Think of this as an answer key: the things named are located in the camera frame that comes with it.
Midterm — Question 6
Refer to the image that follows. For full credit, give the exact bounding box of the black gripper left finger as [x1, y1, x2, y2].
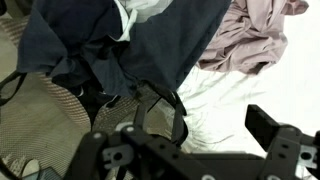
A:
[134, 104, 147, 128]

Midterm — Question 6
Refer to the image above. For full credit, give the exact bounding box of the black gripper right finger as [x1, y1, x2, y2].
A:
[245, 104, 280, 154]

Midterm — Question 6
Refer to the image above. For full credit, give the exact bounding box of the dark navy hoodie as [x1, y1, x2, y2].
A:
[17, 0, 231, 96]

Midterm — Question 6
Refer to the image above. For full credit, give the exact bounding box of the black mesh laundry bag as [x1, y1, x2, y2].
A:
[0, 71, 189, 180]

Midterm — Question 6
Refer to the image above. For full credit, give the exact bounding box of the white duvet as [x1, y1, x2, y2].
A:
[119, 0, 319, 155]

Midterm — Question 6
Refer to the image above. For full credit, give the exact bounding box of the striped beige rug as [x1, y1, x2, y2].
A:
[0, 16, 174, 178]

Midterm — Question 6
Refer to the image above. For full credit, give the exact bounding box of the pink mauve garment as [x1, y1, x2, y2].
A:
[197, 0, 309, 75]

